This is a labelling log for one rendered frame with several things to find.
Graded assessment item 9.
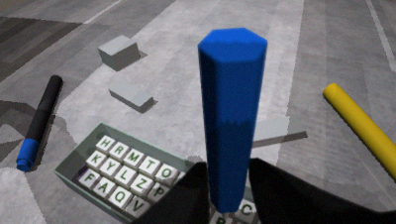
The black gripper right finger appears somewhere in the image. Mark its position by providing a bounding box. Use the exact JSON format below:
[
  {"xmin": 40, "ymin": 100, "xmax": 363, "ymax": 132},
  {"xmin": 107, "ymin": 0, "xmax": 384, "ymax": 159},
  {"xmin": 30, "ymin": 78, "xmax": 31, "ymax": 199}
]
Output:
[{"xmin": 248, "ymin": 158, "xmax": 396, "ymax": 224}]

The grey keyboard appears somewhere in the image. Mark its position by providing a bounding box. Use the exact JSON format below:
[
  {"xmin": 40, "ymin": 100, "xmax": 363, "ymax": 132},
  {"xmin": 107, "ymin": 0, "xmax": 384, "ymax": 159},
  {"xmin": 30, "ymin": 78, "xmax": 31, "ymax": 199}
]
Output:
[{"xmin": 51, "ymin": 121, "xmax": 261, "ymax": 224}]

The blue cylinder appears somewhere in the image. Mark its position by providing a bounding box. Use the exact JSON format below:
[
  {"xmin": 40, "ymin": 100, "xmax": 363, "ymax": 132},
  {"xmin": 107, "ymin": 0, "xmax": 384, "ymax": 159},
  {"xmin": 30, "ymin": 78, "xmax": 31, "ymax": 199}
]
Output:
[{"xmin": 198, "ymin": 28, "xmax": 267, "ymax": 219}]

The black marker with blue cap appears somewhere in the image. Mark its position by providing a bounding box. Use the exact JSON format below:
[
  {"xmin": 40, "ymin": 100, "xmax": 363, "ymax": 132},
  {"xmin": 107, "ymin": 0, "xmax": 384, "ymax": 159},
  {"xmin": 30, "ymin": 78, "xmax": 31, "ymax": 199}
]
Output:
[{"xmin": 16, "ymin": 75, "xmax": 62, "ymax": 171}]

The yellow cylindrical rod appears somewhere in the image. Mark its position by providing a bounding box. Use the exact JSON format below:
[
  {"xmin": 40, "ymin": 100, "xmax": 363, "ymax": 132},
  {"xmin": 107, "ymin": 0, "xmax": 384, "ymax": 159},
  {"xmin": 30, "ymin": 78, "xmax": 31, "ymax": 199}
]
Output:
[{"xmin": 323, "ymin": 83, "xmax": 396, "ymax": 181}]

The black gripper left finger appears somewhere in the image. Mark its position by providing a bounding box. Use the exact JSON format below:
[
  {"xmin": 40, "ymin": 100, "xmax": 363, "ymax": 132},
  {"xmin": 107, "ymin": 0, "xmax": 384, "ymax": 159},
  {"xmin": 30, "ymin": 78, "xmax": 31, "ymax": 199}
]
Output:
[{"xmin": 130, "ymin": 162, "xmax": 210, "ymax": 224}]

